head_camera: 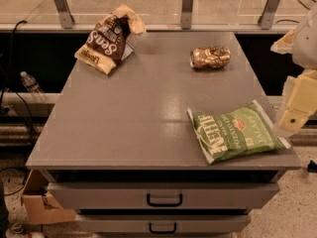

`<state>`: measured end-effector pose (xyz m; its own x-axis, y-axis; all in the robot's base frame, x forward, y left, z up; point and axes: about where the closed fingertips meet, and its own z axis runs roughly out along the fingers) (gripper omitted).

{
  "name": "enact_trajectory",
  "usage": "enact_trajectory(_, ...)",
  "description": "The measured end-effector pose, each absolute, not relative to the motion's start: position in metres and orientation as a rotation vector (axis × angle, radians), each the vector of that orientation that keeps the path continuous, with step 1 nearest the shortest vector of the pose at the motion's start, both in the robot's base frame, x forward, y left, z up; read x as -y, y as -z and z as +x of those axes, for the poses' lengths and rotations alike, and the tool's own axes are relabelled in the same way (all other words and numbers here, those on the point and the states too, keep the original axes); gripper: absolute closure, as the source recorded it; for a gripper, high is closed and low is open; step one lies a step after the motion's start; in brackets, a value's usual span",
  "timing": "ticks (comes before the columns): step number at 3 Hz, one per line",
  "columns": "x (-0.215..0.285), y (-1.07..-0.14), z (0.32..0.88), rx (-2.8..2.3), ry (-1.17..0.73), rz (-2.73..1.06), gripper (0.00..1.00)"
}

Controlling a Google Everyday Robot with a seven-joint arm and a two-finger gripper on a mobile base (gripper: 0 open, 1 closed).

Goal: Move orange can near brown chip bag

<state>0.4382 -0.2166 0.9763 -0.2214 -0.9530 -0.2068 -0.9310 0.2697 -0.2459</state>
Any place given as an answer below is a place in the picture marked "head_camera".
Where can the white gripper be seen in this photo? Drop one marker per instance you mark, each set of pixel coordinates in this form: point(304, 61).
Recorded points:
point(306, 43)

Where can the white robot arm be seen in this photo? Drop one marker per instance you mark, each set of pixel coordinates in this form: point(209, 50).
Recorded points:
point(301, 42)

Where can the green kettle chip bag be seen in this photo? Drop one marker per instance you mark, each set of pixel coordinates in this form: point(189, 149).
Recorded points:
point(242, 132)

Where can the brown chip bag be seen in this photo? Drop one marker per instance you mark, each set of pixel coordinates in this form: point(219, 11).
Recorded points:
point(112, 40)

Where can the black object on floor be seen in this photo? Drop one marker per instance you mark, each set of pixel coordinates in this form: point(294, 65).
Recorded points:
point(312, 167)

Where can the upper grey drawer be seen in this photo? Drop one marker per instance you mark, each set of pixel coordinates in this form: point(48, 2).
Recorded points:
point(132, 195)

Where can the grey drawer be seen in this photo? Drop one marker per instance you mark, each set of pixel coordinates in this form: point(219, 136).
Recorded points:
point(132, 195)
point(185, 223)

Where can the lower grey drawer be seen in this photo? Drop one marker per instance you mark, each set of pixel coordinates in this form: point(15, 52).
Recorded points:
point(185, 223)

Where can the clear plastic water bottle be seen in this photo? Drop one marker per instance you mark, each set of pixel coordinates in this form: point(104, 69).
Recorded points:
point(33, 87)

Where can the cardboard box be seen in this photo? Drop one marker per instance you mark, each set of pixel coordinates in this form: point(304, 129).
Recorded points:
point(40, 205)

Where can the right metal bracket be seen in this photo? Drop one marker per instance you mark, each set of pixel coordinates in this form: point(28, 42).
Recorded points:
point(266, 19)

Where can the metal bracket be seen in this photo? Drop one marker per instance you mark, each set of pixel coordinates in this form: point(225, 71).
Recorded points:
point(186, 14)
point(266, 19)
point(65, 17)

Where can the middle metal bracket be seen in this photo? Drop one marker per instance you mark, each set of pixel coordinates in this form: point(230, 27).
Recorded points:
point(186, 14)

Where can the black upper drawer handle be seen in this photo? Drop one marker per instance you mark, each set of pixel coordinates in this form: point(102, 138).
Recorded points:
point(164, 201)

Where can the black drawer handle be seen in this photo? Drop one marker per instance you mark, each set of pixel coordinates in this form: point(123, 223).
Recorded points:
point(164, 201)
point(160, 229)

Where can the black lower drawer handle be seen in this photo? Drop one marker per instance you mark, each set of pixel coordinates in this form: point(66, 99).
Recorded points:
point(160, 229)

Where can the left metal bracket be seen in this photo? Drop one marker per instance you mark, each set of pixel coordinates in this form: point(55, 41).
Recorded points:
point(65, 17)

